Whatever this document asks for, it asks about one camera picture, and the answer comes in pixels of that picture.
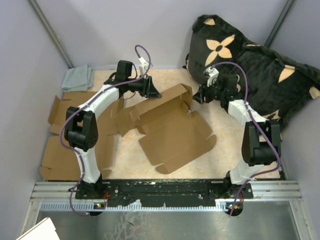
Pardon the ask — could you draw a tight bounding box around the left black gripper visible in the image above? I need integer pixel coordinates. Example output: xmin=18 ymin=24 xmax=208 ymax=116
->
xmin=126 ymin=74 xmax=162 ymax=99

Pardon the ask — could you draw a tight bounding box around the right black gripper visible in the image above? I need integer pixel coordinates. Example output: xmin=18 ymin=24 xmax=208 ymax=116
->
xmin=192 ymin=78 xmax=226 ymax=105

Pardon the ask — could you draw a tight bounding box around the brown cardboard box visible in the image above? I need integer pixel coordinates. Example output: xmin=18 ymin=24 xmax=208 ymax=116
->
xmin=39 ymin=91 xmax=124 ymax=181
xmin=115 ymin=83 xmax=217 ymax=175

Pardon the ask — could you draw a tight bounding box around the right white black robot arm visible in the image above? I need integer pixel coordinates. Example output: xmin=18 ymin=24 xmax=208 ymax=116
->
xmin=193 ymin=65 xmax=282 ymax=198

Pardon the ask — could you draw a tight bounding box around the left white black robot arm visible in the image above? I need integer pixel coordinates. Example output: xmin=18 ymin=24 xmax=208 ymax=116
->
xmin=59 ymin=57 xmax=162 ymax=199

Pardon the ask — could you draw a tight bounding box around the black plush flower cushion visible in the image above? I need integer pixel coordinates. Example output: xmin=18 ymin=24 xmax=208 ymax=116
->
xmin=185 ymin=14 xmax=320 ymax=131

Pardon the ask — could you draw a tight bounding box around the grey folded cloth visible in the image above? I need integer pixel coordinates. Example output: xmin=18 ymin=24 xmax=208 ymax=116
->
xmin=61 ymin=64 xmax=94 ymax=93

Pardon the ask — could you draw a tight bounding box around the white board corner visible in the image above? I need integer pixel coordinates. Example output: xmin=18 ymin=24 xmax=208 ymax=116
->
xmin=16 ymin=217 xmax=60 ymax=240

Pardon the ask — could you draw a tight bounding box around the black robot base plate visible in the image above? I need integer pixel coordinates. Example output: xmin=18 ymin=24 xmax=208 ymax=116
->
xmin=75 ymin=177 xmax=254 ymax=216

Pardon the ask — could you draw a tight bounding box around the aluminium rail frame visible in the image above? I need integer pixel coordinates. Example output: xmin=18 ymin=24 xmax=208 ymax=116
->
xmin=21 ymin=179 xmax=317 ymax=240

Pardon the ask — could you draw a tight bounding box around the right grey corner post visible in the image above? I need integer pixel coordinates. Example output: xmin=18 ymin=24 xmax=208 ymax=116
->
xmin=264 ymin=0 xmax=296 ymax=48

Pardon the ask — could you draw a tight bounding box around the grey corner post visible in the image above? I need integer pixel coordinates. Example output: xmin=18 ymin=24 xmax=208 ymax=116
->
xmin=27 ymin=0 xmax=75 ymax=69
xmin=264 ymin=0 xmax=296 ymax=48

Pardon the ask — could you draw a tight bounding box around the left grey corner post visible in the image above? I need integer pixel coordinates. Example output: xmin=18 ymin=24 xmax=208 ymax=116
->
xmin=27 ymin=0 xmax=75 ymax=69

